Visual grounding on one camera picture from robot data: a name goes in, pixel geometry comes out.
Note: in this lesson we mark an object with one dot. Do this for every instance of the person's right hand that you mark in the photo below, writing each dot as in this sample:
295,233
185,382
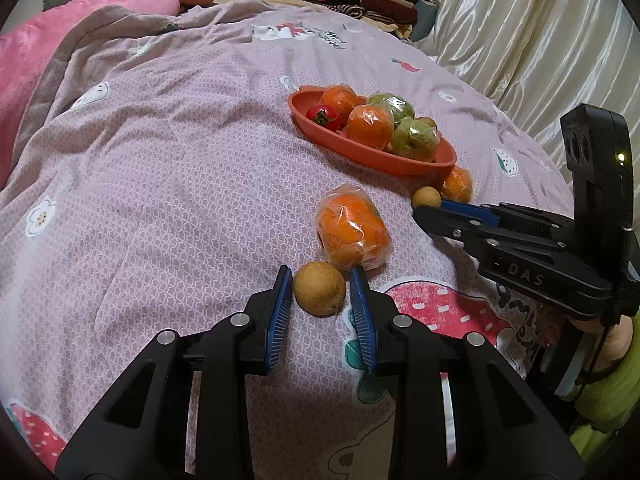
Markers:
617,342

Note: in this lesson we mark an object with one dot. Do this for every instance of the red tomato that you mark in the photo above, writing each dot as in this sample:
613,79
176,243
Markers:
322,116

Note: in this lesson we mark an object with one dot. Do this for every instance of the person's right forearm green sleeve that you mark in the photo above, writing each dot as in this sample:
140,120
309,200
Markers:
610,395

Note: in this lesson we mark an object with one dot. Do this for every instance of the large brown longan fruit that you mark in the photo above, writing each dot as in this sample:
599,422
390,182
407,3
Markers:
319,287

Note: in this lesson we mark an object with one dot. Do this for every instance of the plain pink blanket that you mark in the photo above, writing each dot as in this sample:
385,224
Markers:
100,10

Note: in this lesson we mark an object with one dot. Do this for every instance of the grey cushion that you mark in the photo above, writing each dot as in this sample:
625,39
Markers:
426,20

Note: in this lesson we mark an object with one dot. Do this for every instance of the orange oval plate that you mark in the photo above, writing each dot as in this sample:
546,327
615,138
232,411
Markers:
350,152

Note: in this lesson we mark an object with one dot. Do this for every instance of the plastic-wrapped orange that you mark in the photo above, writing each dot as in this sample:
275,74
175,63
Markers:
339,100
352,230
369,127
457,185

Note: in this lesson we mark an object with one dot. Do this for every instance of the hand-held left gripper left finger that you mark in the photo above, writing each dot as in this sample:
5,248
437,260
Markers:
280,315

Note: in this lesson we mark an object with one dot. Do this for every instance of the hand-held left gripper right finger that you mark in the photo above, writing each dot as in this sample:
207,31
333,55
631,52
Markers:
362,320

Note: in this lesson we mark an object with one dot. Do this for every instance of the small brown longan fruit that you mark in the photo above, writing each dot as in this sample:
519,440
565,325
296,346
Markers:
426,123
426,196

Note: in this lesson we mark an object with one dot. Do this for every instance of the printed pink blanket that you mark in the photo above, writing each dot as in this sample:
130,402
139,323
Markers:
175,160

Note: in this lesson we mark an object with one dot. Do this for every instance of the cream satin cloth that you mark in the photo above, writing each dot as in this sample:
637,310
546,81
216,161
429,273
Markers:
525,35

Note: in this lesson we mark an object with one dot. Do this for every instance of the plastic-wrapped green fruit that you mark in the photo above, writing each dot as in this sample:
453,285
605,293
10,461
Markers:
392,105
414,139

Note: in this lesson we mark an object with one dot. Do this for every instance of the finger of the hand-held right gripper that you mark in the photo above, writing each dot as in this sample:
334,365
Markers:
470,211
445,225

